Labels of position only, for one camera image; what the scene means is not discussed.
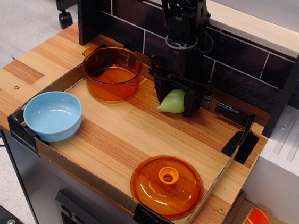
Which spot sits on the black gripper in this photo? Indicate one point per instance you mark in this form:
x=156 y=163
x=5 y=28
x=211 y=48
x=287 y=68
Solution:
x=181 y=68

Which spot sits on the green toy pear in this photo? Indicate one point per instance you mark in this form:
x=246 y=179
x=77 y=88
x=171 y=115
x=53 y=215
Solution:
x=173 y=102

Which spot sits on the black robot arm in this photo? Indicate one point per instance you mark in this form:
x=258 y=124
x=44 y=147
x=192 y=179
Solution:
x=187 y=20

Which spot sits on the light blue bowl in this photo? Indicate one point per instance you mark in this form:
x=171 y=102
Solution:
x=53 y=116

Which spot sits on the orange transparent pot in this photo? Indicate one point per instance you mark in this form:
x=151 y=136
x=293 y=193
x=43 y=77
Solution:
x=113 y=74

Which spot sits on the orange transparent pot lid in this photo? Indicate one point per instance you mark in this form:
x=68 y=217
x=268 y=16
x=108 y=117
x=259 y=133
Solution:
x=168 y=185

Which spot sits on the light wooden shelf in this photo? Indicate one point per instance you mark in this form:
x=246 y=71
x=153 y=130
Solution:
x=251 y=28

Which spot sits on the black chair caster wheel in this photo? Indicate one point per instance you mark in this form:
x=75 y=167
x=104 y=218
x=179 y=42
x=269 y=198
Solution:
x=65 y=18

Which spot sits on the cardboard fence with black tape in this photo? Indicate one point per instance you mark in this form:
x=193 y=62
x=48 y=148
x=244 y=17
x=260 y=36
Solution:
x=96 y=163

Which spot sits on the white toy sink drainer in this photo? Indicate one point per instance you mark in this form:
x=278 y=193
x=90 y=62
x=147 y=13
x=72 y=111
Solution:
x=273 y=184

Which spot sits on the toy oven control panel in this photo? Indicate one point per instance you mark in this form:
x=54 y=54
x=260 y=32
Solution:
x=71 y=213

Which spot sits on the black vertical post left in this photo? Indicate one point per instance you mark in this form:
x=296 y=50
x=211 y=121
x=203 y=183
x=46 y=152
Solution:
x=89 y=19

